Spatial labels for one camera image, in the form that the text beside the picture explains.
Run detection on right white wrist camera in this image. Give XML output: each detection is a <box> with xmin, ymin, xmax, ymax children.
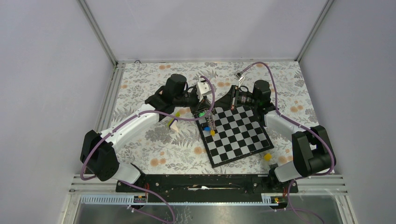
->
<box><xmin>235</xmin><ymin>72</ymin><xmax>245</xmax><ymax>88</ymax></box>

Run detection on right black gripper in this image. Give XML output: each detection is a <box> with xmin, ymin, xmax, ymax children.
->
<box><xmin>212</xmin><ymin>85</ymin><xmax>259</xmax><ymax>110</ymax></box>

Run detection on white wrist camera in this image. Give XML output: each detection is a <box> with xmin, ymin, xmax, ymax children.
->
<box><xmin>235</xmin><ymin>72</ymin><xmax>245</xmax><ymax>88</ymax></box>
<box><xmin>196</xmin><ymin>81</ymin><xmax>215</xmax><ymax>102</ymax></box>

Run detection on floral patterned table mat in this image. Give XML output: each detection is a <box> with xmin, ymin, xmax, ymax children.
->
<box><xmin>105</xmin><ymin>61</ymin><xmax>318</xmax><ymax>174</ymax></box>

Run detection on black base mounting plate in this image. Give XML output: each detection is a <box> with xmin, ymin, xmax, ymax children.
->
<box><xmin>115</xmin><ymin>174</ymin><xmax>298</xmax><ymax>199</ymax></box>

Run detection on white slotted cable duct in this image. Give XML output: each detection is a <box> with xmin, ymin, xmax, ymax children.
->
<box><xmin>80</xmin><ymin>194</ymin><xmax>278</xmax><ymax>206</ymax></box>

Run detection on black white chessboard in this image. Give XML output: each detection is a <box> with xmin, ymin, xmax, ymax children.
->
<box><xmin>196</xmin><ymin>106</ymin><xmax>274</xmax><ymax>168</ymax></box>

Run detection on small yellow cube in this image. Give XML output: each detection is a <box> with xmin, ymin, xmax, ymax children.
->
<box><xmin>263</xmin><ymin>153</ymin><xmax>272</xmax><ymax>161</ymax></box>

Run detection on green purple white toy bricks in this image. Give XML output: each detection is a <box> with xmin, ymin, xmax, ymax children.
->
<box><xmin>168</xmin><ymin>112</ymin><xmax>180</xmax><ymax>133</ymax></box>

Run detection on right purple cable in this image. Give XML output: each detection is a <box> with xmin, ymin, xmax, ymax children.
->
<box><xmin>238</xmin><ymin>62</ymin><xmax>337</xmax><ymax>224</ymax></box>

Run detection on metal keyring disc with rings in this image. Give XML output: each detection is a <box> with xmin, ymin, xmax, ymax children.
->
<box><xmin>205</xmin><ymin>109</ymin><xmax>216</xmax><ymax>132</ymax></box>

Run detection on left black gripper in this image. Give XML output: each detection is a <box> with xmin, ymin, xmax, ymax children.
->
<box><xmin>174</xmin><ymin>88</ymin><xmax>212</xmax><ymax>115</ymax></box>

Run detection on purple cable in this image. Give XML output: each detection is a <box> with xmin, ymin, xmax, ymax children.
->
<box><xmin>238</xmin><ymin>62</ymin><xmax>337</xmax><ymax>224</ymax></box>
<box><xmin>79</xmin><ymin>75</ymin><xmax>216</xmax><ymax>224</ymax></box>

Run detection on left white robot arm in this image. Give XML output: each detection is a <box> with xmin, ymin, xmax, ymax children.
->
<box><xmin>80</xmin><ymin>74</ymin><xmax>215</xmax><ymax>192</ymax></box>

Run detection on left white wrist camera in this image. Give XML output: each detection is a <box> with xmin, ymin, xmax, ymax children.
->
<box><xmin>196</xmin><ymin>81</ymin><xmax>215</xmax><ymax>102</ymax></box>

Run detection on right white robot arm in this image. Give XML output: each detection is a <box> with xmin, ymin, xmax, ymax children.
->
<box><xmin>214</xmin><ymin>80</ymin><xmax>336</xmax><ymax>192</ymax></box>

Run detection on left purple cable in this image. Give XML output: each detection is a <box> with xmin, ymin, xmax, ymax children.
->
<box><xmin>79</xmin><ymin>75</ymin><xmax>216</xmax><ymax>224</ymax></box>

